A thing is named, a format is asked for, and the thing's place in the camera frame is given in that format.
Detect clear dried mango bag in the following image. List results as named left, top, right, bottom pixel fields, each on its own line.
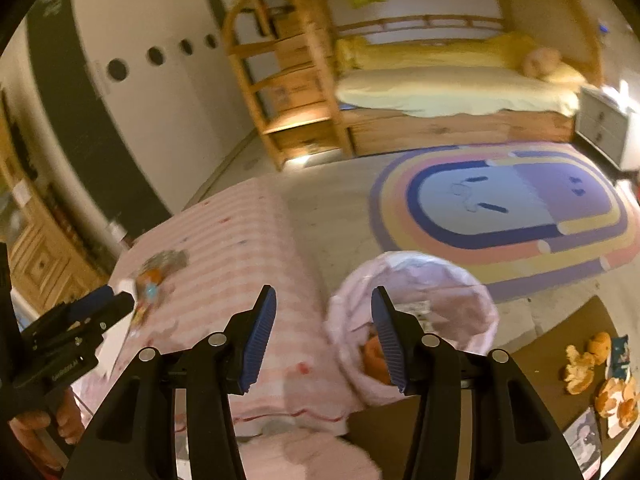
left=130, top=249, right=189, bottom=334

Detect orange snack wrapper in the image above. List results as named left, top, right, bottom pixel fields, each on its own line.
left=361, top=335, right=392, bottom=386

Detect pink lined trash bin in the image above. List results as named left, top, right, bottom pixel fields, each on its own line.
left=323, top=250, right=500, bottom=406

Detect person's left hand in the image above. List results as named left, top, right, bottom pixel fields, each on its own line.
left=9, top=388, right=85, bottom=472

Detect wooden cabinet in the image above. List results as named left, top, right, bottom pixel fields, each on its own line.
left=1, top=94, right=107, bottom=314

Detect orange peels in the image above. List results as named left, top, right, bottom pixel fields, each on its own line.
left=563, top=332, right=639, bottom=439

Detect spray bottle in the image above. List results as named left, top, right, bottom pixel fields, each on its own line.
left=108, top=221, right=130, bottom=249

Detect rainbow oval rug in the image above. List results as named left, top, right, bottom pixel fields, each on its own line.
left=369, top=142, right=639, bottom=302

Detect pink checkered cushion table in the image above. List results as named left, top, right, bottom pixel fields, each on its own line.
left=74, top=179, right=361, bottom=437

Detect white wardrobe with holes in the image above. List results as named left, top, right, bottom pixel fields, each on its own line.
left=26, top=0, right=253, bottom=236

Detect grey bedside cabinet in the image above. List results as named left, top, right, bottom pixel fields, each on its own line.
left=575, top=87, right=639, bottom=172

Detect pink plush toy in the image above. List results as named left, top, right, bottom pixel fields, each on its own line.
left=522, top=47, right=562, bottom=79

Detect yellow blanket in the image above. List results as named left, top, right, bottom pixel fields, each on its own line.
left=334, top=32, right=587, bottom=86

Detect wooden bunk bed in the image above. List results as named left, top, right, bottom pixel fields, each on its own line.
left=294, top=0, right=603, bottom=156

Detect wooden stair drawers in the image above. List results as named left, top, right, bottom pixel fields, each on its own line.
left=222, top=0, right=354, bottom=169

